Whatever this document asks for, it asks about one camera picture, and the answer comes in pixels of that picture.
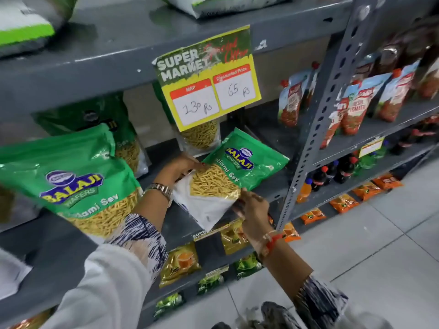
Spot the yellow green price sign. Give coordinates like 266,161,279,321
153,25,262,133

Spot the small yellow shelf label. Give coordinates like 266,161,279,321
205,265,230,280
193,223,230,242
358,136,385,158

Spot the row of soft drink bottles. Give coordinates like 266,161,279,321
296,114,439,204

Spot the white green sack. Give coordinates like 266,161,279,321
156,0,293,19
0,0,81,59

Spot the grey metal shelf rack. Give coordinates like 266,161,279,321
0,0,378,329
277,0,439,231

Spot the green drink powder packet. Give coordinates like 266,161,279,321
235,252,263,280
197,272,225,295
153,292,186,319

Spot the green snack packet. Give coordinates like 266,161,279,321
0,123,143,239
32,94,150,178
152,81,222,157
171,127,291,233

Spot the row of red sauce pouches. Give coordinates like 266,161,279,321
278,17,439,150

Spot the silver wristwatch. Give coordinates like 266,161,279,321
145,183,174,207

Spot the person's left forearm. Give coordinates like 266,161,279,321
40,191,172,329

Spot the person's left hand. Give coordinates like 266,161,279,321
156,152,207,193

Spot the person's right forearm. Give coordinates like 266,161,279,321
254,236,349,329

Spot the white paper packet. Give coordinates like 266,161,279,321
0,247,33,301

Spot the yellow drink powder packet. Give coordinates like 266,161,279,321
221,219,250,256
159,242,202,288

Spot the orange drink powder packet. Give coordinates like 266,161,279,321
352,183,383,202
283,222,302,243
372,173,404,191
301,208,327,225
329,194,360,214

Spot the orange thread bracelet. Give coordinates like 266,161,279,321
257,231,286,258

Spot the person's right hand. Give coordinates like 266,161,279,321
233,188,276,244

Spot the person's patterned clothing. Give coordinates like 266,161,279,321
212,301,300,329

